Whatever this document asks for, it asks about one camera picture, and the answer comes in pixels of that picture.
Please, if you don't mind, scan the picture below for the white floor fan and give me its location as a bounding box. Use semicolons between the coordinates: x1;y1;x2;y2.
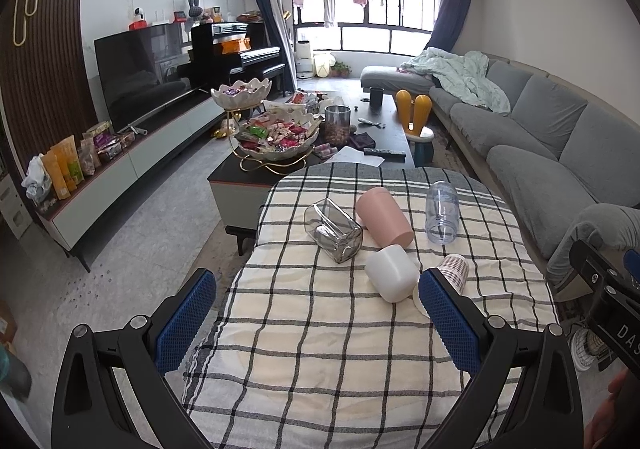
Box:
570;328;615;372

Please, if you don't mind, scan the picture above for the black flat television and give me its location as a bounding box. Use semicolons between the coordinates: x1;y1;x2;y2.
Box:
94;23;191;130

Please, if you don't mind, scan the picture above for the person right hand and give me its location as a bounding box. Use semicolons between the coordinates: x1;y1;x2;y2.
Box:
584;369;628;449

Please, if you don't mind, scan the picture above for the clear smoky glass cup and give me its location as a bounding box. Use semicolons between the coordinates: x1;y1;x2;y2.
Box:
304;198;363;264

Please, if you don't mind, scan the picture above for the light green blanket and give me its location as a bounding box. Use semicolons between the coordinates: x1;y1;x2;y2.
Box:
400;47;511;115

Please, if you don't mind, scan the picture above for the white plastic cup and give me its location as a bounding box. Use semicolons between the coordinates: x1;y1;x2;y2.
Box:
364;244;420;304

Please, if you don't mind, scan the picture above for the plaid checkered tablecloth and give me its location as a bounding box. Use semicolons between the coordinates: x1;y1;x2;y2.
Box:
182;163;556;448

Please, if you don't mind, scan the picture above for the lower candy bowl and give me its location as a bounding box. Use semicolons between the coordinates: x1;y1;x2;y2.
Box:
233;106;320;162

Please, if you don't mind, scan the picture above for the clear plastic bottle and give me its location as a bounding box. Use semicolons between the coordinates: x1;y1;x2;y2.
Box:
425;181;460;245

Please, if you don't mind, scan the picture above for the black upright piano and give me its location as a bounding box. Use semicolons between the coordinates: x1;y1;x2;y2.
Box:
177;22;285;91

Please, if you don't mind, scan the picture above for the upper white shell bowl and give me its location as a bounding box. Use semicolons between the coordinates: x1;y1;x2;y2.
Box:
210;78;272;112

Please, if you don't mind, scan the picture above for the black cup on table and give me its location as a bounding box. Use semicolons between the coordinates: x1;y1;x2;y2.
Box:
369;87;384;110

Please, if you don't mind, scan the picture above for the orange snack bag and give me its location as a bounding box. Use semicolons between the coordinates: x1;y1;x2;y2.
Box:
42;136;84;201

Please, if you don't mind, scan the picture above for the white TV cabinet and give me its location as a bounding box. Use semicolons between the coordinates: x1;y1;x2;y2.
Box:
40;98;222;268

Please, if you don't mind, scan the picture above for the grey sectional sofa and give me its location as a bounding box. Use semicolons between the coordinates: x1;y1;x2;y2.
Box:
360;52;639;291

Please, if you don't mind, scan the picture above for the blue left curtain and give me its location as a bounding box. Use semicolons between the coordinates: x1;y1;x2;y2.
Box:
255;0;297;91

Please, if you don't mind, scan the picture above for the pink plastic cup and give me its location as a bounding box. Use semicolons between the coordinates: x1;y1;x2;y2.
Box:
355;187;414;249

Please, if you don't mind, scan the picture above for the glass snack jar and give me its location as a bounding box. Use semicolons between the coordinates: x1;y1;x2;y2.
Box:
324;105;350;148

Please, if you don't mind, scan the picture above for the grey rabbit plush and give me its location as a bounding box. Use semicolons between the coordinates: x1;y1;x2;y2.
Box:
184;0;204;32

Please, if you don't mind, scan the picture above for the black remote control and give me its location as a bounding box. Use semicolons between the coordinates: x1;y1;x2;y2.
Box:
363;148;406;162

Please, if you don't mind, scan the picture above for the checkered paper cup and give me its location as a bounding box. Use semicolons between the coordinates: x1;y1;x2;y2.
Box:
412;254;470;317

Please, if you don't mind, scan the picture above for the dark coffee table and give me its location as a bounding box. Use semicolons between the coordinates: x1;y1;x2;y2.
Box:
208;94;414;255

